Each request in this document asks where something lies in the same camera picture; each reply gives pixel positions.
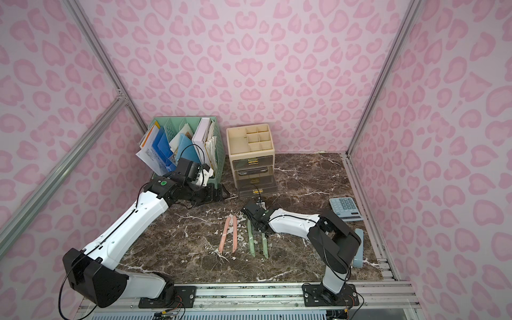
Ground green fruit knife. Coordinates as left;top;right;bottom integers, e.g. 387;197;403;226
261;233;269;259
247;220;255;257

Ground beige three-drawer organizer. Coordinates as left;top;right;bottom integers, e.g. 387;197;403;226
226;123;277;197

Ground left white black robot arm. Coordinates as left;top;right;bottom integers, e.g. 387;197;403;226
63;157;225;308

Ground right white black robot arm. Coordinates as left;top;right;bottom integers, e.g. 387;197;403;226
241;200;362;297

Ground pink fruit knife left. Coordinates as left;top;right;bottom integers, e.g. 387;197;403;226
218;216;232;254

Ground pink fruit knife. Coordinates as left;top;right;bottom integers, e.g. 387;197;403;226
231;216;238;253
218;216;232;254

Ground pink fruit knife right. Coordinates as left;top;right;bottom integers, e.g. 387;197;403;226
231;216;238;253

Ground blue folders in organizer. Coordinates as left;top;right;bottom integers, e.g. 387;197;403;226
152;127;200;173

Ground green file organizer box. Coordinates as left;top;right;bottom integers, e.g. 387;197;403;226
137;117;225;185

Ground grey blue calculator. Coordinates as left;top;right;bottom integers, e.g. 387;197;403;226
329;197;363;223

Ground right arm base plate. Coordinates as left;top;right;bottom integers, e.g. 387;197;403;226
301;283;360;308

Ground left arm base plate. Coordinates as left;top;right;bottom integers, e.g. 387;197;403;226
138;284;197;309

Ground aluminium front rail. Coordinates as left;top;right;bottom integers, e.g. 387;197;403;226
73;282;425;320

